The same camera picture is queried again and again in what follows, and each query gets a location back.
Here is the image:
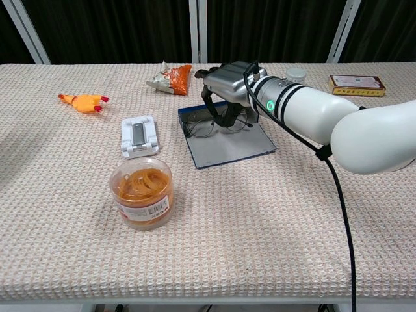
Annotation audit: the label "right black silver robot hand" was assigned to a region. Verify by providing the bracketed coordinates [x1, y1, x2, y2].
[194, 60, 269, 129]

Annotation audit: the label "black wire-frame eyeglasses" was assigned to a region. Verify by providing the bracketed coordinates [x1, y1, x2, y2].
[181, 110, 254, 139]

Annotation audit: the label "blue grey case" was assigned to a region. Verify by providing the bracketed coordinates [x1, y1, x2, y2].
[177, 100, 278, 170]

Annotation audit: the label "orange white snack bag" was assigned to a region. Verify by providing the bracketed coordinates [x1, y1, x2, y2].
[145, 60, 193, 97]

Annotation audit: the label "small white cream jar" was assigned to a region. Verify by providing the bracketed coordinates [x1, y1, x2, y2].
[285, 67, 307, 82]

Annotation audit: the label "white folding phone stand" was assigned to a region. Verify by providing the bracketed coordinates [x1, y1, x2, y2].
[120, 114, 161, 159]

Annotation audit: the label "red yellow flat box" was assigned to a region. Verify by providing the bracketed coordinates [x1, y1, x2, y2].
[327, 74, 387, 98]

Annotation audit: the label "black pleated curtain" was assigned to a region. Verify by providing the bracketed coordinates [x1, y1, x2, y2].
[0, 0, 416, 65]

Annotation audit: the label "clear jar of rubber bands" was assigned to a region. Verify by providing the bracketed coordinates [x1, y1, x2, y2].
[109, 158, 174, 232]

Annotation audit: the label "yellow rubber chicken toy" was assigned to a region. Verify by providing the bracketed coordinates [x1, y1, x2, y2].
[57, 93, 111, 114]

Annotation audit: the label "beige waffle tablecloth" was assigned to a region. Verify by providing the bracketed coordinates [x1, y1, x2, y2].
[0, 61, 416, 302]

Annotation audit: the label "white upright frame post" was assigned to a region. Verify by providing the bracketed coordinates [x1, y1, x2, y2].
[189, 0, 209, 64]

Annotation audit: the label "white slanted frame post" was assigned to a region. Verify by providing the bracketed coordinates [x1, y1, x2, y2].
[3, 0, 51, 64]
[326, 0, 363, 64]

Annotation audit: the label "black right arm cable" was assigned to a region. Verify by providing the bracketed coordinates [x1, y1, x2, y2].
[243, 61, 358, 312]

